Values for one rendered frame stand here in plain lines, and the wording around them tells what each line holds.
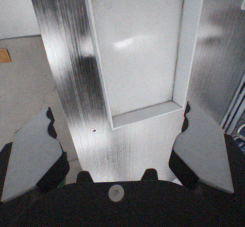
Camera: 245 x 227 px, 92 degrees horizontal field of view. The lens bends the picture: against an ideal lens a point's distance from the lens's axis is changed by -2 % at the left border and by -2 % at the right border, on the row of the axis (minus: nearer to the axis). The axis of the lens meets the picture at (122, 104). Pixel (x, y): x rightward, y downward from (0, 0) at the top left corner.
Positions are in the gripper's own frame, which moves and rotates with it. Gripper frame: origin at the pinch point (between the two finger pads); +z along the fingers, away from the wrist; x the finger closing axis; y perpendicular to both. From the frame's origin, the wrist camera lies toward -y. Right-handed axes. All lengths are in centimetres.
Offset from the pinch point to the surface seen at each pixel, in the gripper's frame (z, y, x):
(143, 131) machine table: 18.0, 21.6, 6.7
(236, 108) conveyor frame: 26, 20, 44
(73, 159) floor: 83, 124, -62
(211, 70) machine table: 24.4, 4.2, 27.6
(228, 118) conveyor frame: 28, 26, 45
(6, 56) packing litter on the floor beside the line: 78, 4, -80
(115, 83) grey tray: 15.4, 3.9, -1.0
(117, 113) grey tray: 15.4, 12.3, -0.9
